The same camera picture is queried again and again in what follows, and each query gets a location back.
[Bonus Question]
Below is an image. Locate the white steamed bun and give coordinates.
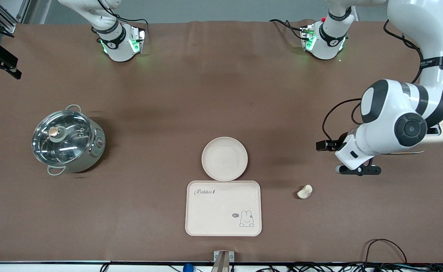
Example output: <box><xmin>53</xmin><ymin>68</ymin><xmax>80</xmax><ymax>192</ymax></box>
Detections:
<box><xmin>296</xmin><ymin>184</ymin><xmax>313</xmax><ymax>200</ymax></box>

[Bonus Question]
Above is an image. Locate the cream round plate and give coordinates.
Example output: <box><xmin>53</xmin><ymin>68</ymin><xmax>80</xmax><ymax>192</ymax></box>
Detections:
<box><xmin>201</xmin><ymin>136</ymin><xmax>249</xmax><ymax>182</ymax></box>

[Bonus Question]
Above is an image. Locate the glass pot lid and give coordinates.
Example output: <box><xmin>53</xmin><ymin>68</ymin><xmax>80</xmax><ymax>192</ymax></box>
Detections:
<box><xmin>32</xmin><ymin>110</ymin><xmax>94</xmax><ymax>166</ymax></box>

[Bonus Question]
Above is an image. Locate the grey-green electric cooking pot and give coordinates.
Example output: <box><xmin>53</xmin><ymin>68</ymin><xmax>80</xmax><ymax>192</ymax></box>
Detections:
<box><xmin>32</xmin><ymin>104</ymin><xmax>107</xmax><ymax>176</ymax></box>

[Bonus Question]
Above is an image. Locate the brown table cover mat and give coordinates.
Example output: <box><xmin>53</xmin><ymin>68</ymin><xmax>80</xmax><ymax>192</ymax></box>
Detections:
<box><xmin>0</xmin><ymin>20</ymin><xmax>443</xmax><ymax>263</ymax></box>

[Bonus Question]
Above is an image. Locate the cream rabbit print tray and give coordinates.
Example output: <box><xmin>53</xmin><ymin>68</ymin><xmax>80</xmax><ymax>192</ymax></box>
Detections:
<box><xmin>185</xmin><ymin>180</ymin><xmax>262</xmax><ymax>237</ymax></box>

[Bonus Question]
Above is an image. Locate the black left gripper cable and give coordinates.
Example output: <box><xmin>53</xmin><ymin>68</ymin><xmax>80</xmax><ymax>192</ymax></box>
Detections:
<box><xmin>321</xmin><ymin>98</ymin><xmax>364</xmax><ymax>142</ymax></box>

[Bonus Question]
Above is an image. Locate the aluminium frame profile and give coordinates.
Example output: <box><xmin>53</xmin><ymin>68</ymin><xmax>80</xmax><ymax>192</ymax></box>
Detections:
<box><xmin>0</xmin><ymin>0</ymin><xmax>31</xmax><ymax>37</ymax></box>

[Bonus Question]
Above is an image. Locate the black looped cable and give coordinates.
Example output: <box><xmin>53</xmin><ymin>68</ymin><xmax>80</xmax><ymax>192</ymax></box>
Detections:
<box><xmin>364</xmin><ymin>238</ymin><xmax>408</xmax><ymax>266</ymax></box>

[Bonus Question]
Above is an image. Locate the black cable bundle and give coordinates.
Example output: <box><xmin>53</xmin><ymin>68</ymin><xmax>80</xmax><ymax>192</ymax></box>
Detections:
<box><xmin>255</xmin><ymin>261</ymin><xmax>443</xmax><ymax>272</ymax></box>

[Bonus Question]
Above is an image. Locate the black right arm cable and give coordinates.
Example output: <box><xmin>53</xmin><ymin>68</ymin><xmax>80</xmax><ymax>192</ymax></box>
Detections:
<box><xmin>96</xmin><ymin>0</ymin><xmax>149</xmax><ymax>31</ymax></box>

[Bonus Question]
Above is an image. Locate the black left arm base cable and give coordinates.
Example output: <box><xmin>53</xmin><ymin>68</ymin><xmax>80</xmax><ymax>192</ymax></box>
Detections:
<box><xmin>269</xmin><ymin>19</ymin><xmax>306</xmax><ymax>40</ymax></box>

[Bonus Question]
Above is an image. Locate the metal table edge bracket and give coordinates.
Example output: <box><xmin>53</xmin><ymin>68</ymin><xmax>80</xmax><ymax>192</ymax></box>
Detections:
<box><xmin>210</xmin><ymin>250</ymin><xmax>235</xmax><ymax>272</ymax></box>

